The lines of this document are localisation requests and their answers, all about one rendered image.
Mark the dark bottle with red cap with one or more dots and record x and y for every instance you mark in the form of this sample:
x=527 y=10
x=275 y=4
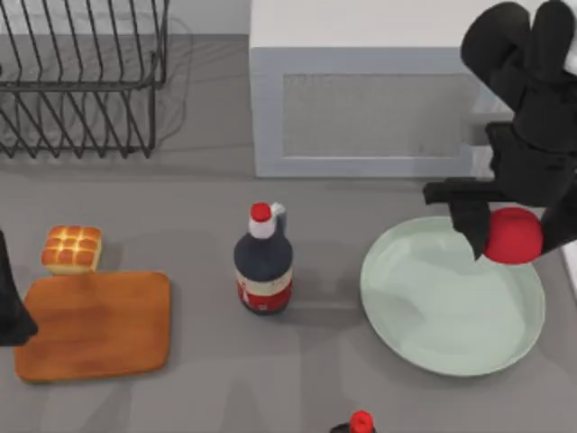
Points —
x=360 y=421
x=263 y=270

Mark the pale grey microwave oven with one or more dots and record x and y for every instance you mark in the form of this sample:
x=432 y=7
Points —
x=351 y=27

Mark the golden bread loaf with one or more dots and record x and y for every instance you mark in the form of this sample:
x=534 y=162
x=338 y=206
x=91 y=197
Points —
x=72 y=250

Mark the pale green plate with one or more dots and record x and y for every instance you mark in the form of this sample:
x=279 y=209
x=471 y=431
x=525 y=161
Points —
x=442 y=306

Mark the wooden cutting board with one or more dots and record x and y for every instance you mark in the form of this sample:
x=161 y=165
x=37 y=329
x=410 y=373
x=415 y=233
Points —
x=94 y=325

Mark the red apple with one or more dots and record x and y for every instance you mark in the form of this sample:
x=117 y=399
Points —
x=514 y=236

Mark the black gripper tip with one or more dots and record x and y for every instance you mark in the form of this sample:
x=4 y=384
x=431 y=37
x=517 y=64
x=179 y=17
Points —
x=11 y=306

